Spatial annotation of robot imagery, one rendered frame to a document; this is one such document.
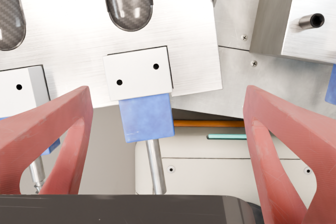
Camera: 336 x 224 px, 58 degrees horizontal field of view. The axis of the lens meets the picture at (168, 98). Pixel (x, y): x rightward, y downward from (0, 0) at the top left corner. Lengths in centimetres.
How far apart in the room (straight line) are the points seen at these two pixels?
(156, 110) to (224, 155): 67
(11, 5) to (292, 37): 23
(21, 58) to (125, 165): 97
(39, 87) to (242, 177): 76
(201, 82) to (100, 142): 96
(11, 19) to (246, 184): 80
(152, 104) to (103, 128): 94
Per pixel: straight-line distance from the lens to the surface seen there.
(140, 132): 26
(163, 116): 25
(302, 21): 24
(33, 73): 26
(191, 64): 26
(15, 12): 30
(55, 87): 28
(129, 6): 27
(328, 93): 27
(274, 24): 27
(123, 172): 123
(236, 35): 32
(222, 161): 91
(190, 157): 90
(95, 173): 125
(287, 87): 34
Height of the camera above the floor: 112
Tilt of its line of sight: 80 degrees down
